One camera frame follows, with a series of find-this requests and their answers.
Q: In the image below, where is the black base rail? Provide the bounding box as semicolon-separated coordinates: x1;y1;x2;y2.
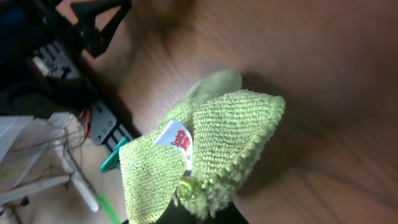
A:
33;41;140;152

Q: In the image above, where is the green cloth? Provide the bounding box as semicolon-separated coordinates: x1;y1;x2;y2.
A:
119;70;285;223

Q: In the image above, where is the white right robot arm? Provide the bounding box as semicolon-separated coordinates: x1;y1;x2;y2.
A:
1;0;139;172

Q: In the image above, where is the green clamp handle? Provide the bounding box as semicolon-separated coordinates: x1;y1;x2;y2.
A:
100;136;129;173

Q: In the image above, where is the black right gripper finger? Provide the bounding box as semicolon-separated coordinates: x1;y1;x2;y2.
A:
154;174;249;224

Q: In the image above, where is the white cloth label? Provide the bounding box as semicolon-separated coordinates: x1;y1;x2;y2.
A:
154;119;193;170

